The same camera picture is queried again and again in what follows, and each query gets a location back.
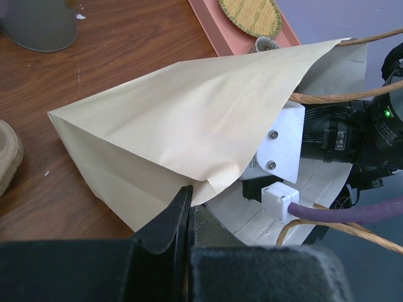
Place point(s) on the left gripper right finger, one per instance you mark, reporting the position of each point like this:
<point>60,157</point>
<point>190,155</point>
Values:
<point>222,268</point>

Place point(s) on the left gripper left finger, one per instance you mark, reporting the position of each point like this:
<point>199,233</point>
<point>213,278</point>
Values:
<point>148,266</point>

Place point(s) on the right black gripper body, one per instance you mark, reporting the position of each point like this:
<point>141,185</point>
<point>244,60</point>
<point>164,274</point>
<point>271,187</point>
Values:
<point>339,132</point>

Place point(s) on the beige paper bag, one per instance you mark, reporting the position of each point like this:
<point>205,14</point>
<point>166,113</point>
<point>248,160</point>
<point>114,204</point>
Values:
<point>199,123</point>

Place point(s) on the cardboard two-cup carrier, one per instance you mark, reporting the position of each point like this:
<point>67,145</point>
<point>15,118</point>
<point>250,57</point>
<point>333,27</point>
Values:
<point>11,155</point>

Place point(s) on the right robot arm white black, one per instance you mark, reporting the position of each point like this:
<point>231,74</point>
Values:
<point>386,128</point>

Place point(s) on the yellow woven coaster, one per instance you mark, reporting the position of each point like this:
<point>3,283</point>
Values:
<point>254,17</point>

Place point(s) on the orange plastic tray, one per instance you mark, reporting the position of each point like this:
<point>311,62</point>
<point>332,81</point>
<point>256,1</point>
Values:
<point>232,27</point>

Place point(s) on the grey utensil holder can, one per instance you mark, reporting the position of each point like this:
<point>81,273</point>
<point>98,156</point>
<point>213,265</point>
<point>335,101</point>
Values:
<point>42,26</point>

